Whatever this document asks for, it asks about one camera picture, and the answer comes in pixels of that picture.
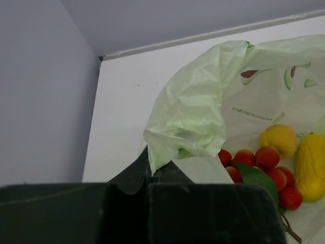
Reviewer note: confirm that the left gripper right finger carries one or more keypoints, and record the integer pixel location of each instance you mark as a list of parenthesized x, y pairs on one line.
[(180, 211)]

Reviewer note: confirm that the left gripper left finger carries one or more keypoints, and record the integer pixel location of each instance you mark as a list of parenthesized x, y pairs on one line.
[(100, 212)]

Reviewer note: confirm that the fake red berry branch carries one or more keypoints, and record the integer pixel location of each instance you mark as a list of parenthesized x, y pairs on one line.
[(261, 169)]

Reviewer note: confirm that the light green plastic bag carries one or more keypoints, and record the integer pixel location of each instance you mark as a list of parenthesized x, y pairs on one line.
[(227, 97)]

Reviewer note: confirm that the fake yellow starfruit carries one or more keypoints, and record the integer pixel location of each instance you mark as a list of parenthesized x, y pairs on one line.
[(309, 167)]

